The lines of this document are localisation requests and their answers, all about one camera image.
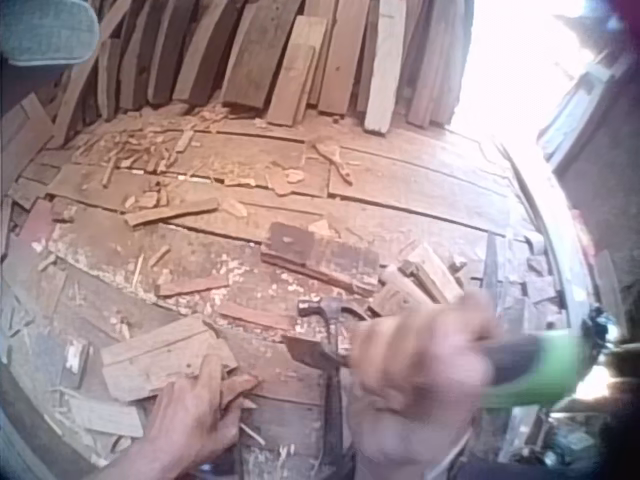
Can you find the person's right hand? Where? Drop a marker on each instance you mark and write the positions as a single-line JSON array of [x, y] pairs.
[[420, 380]]

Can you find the person's left hand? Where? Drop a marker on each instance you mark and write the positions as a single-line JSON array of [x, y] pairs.
[[195, 420]]

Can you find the person's right fingers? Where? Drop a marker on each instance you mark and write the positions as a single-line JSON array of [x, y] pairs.
[[425, 340]]

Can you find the pale grooved wooden block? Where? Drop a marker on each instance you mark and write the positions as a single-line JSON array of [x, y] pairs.
[[160, 357]]

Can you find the brown wooden offcut block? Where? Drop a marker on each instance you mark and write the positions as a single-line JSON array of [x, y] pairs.
[[395, 297]]

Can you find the pale wooden offcut block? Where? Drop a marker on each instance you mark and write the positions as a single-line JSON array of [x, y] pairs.
[[432, 272]]

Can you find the steel claw hammer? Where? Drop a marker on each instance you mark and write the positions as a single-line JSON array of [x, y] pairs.
[[336, 400]]

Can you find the dark wooden moulding block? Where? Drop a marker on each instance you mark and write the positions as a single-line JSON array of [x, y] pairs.
[[320, 255]]

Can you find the curved wooden scrap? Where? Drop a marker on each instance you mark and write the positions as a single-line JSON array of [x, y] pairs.
[[335, 160]]

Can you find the reddish wooden strip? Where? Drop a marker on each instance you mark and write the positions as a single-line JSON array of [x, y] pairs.
[[192, 287]]

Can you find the long thin wooden strip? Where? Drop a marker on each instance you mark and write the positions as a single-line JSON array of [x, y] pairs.
[[172, 211]]

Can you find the stack of leaning wooden planks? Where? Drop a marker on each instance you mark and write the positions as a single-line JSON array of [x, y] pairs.
[[280, 55]]

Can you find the pale flat wooden slat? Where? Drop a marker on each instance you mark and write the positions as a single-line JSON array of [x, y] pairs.
[[107, 419]]

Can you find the heap of wood chips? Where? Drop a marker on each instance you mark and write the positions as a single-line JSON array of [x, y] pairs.
[[135, 147]]

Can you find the small black and white block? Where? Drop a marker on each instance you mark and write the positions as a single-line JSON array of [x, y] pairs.
[[76, 361]]

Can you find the teal fabric cushion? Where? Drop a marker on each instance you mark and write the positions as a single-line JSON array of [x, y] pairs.
[[45, 30]]

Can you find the window frame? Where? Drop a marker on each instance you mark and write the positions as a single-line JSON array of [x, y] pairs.
[[590, 110]]

